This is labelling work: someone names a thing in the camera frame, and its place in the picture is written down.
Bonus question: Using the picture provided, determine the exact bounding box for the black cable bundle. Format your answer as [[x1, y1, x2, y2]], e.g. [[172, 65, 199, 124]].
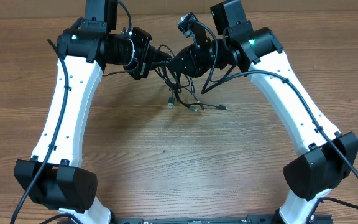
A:
[[152, 44, 228, 112]]

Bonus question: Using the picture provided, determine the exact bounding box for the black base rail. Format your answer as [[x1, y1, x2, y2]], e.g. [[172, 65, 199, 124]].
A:
[[113, 215, 284, 224]]

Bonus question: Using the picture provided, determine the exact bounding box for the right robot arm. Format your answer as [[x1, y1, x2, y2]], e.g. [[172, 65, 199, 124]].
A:
[[168, 1, 358, 223]]

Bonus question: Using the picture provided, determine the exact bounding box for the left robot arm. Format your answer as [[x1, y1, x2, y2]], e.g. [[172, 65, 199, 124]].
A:
[[14, 1, 169, 223]]

